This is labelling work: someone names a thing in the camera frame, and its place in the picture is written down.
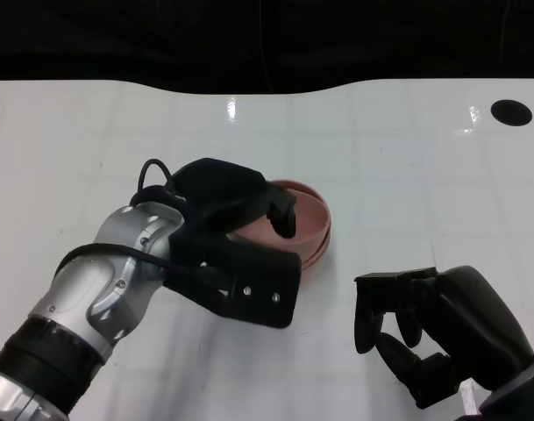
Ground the black backdrop cloth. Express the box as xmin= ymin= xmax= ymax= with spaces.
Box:
xmin=0 ymin=0 xmax=534 ymax=96

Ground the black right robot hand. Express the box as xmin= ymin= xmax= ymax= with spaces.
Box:
xmin=352 ymin=265 xmax=534 ymax=409

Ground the black round table grommet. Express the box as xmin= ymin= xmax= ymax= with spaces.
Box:
xmin=489 ymin=99 xmax=533 ymax=127

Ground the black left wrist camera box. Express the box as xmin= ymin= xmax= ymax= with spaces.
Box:
xmin=162 ymin=227 xmax=303 ymax=329

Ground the thin hanging background cable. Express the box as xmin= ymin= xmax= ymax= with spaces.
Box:
xmin=496 ymin=0 xmax=513 ymax=80
xmin=260 ymin=0 xmax=277 ymax=94

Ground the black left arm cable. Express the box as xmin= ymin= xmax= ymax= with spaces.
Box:
xmin=55 ymin=158 xmax=189 ymax=275

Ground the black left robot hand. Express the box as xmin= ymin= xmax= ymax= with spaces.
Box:
xmin=169 ymin=157 xmax=298 ymax=246

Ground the pink plastic bowl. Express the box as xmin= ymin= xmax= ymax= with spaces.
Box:
xmin=300 ymin=245 xmax=331 ymax=274
xmin=299 ymin=221 xmax=334 ymax=267
xmin=225 ymin=177 xmax=332 ymax=255

